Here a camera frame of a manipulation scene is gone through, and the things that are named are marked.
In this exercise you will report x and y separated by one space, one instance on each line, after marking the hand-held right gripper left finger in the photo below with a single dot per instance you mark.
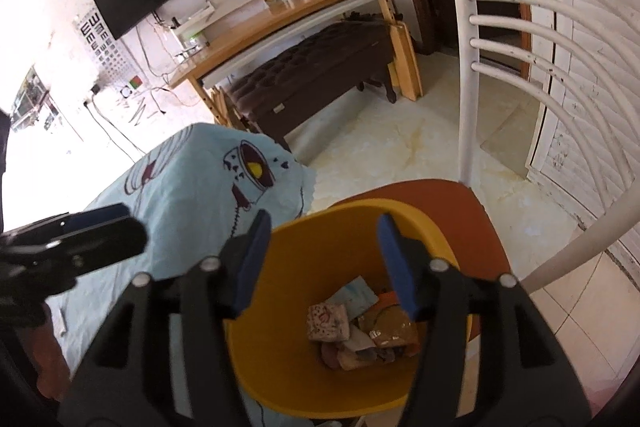
247 272

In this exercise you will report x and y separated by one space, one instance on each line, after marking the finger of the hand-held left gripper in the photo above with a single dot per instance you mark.
110 244
100 217

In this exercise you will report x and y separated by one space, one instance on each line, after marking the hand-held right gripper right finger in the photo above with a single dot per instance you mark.
400 272

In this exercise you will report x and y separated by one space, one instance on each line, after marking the light blue tissue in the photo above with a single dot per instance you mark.
355 294

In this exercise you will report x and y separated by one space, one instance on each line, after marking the yellow bin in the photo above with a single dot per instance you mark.
300 257

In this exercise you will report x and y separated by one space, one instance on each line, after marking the tan wrapper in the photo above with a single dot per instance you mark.
387 329

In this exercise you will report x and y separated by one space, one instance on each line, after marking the grey-green paper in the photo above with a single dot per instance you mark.
361 339

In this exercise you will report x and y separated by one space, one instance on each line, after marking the person's left forearm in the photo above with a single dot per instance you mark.
52 367

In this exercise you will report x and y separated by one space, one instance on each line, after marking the light blue printed tablecloth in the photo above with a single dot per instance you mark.
190 187

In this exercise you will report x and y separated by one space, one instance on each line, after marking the red green card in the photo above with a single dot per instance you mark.
135 83

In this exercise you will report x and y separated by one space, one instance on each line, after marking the white eye chart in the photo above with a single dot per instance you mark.
102 42

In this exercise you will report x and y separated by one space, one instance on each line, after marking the green label jar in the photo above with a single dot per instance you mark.
196 41

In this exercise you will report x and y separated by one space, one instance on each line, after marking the white metal chair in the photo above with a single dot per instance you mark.
467 82

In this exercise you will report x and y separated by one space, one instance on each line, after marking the dark tufted bench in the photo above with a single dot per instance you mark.
310 67

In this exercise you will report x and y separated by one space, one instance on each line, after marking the white desk shelf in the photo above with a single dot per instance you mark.
235 2

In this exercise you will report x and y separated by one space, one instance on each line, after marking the wooden desk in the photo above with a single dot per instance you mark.
300 7

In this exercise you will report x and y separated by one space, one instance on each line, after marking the wall power outlet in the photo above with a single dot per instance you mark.
92 96

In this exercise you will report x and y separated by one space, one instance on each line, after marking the clear wall display case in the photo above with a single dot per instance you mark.
35 99

